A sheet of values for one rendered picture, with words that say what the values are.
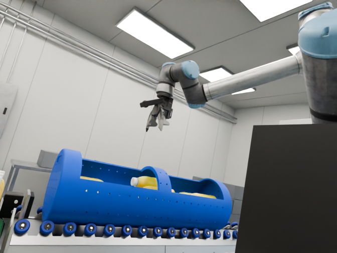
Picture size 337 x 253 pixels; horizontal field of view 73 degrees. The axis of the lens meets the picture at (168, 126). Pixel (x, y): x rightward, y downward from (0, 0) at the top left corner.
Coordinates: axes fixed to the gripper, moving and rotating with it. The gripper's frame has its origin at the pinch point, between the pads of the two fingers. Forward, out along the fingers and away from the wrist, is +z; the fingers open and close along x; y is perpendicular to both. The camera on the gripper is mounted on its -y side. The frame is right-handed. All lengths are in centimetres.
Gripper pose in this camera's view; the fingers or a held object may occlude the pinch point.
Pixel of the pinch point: (152, 131)
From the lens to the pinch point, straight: 112.8
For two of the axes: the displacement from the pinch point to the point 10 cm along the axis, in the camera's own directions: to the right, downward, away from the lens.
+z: -2.1, 9.6, -1.9
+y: 8.1, 2.8, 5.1
